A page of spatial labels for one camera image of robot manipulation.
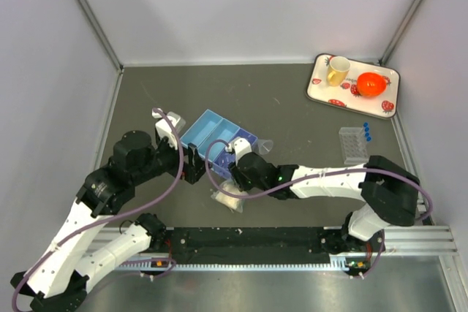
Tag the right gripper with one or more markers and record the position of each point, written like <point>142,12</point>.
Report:
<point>238,177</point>

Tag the orange bowl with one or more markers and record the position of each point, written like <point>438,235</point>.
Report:
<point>371,84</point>

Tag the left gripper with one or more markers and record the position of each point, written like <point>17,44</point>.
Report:
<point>194,170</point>

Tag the strawberry pattern tray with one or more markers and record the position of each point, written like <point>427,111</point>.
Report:
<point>347,96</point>

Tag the white cable duct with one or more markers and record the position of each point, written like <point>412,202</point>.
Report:
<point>335,263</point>

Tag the bag of cotton balls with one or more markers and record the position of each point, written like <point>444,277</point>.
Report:
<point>233,203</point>

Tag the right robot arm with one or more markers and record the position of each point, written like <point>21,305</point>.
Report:
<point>388,192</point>

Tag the clear test tube rack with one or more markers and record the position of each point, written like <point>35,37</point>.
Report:
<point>353,145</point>

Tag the clear plastic funnel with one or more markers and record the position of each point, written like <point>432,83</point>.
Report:
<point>264,147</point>

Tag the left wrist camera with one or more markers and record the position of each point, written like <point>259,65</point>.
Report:
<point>169,127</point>

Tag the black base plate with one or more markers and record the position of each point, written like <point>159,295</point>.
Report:
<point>262,245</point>

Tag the yellow mug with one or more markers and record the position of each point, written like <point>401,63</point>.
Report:
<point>338,68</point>

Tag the clear glass beaker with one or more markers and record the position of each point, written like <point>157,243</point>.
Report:
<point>224,160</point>

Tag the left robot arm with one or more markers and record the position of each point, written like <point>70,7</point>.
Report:
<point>65,275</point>

